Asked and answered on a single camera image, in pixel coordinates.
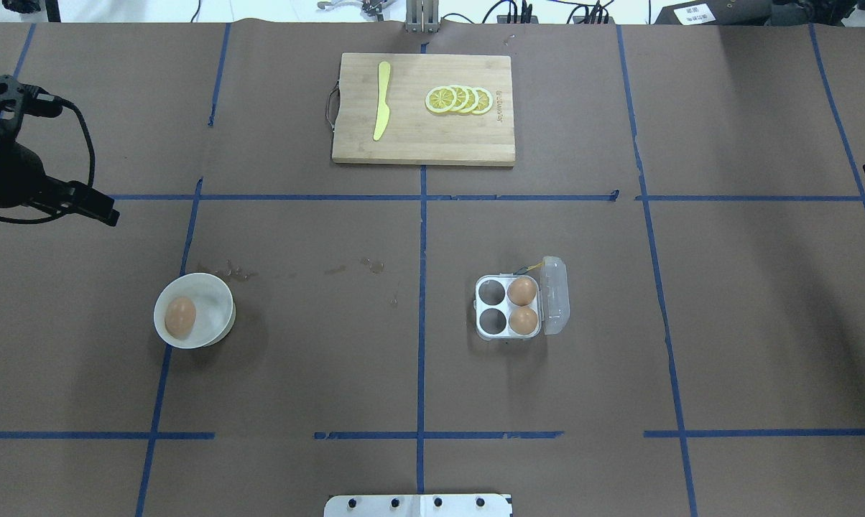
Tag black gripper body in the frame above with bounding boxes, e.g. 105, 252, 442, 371
0, 139, 60, 213

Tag brown egg from bowl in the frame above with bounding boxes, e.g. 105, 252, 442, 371
164, 297, 197, 338

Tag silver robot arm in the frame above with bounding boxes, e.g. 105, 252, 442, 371
0, 136, 120, 227

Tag dark brown box device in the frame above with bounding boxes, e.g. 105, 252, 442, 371
652, 1, 773, 27

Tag brown egg in box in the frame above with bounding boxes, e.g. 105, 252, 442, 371
506, 275, 539, 307
509, 307, 540, 336

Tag clear plastic egg box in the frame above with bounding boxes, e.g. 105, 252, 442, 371
473, 256, 571, 341

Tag cream white bowl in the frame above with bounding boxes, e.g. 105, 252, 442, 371
153, 274, 238, 350

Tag yellow plastic knife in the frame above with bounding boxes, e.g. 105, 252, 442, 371
373, 61, 391, 141

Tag bamboo cutting board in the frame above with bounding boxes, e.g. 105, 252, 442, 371
332, 52, 516, 167

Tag front yellow lemon slice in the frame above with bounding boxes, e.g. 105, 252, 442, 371
424, 86, 458, 113

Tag yellow lemon slice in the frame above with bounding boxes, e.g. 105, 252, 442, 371
458, 86, 479, 114
424, 86, 458, 113
470, 88, 493, 116
449, 85, 469, 113

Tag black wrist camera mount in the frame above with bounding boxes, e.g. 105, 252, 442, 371
0, 75, 63, 138

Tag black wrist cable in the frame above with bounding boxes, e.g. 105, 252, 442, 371
0, 101, 97, 225

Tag aluminium frame post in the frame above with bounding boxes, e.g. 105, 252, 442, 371
405, 0, 441, 34

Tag white camera stand pillar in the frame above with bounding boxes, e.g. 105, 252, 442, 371
323, 493, 514, 516

